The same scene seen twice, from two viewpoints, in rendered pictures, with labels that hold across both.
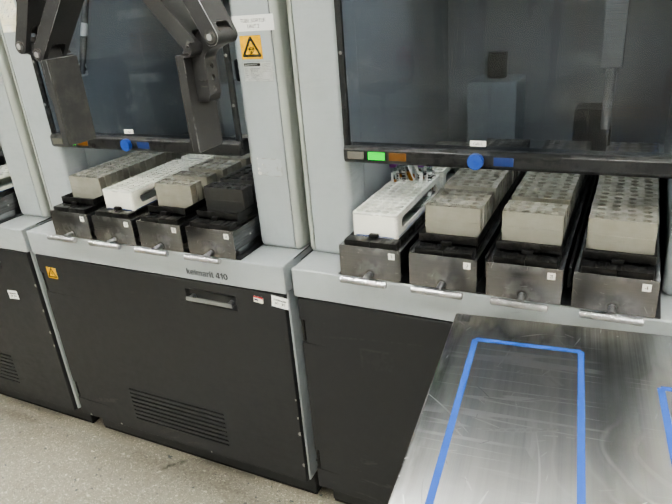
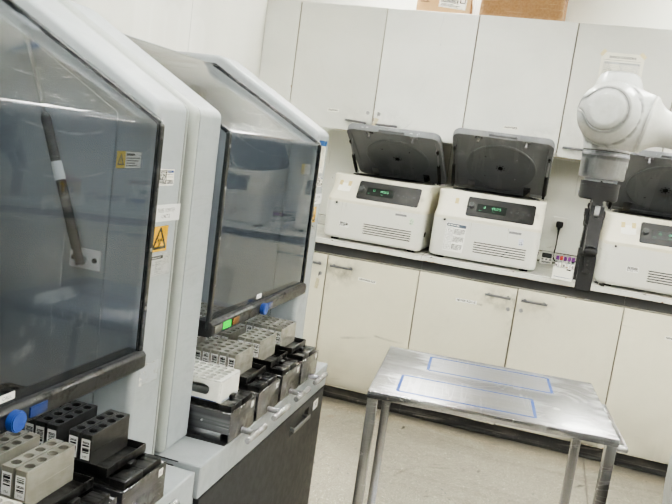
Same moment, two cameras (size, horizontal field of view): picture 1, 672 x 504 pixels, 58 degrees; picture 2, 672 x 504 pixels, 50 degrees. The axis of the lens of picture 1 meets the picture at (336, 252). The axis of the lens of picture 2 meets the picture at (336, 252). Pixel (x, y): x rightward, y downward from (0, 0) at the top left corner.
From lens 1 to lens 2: 1.94 m
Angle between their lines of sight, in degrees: 97
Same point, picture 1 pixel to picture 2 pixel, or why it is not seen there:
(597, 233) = (283, 337)
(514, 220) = (263, 345)
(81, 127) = (582, 283)
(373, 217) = (231, 378)
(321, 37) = (203, 225)
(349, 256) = (234, 421)
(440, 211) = (241, 356)
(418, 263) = (261, 399)
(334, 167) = (191, 348)
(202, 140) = not seen: hidden behind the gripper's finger
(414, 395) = not seen: outside the picture
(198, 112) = not seen: hidden behind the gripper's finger
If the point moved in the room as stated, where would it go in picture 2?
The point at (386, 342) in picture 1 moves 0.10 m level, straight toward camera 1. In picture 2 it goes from (238, 490) to (281, 493)
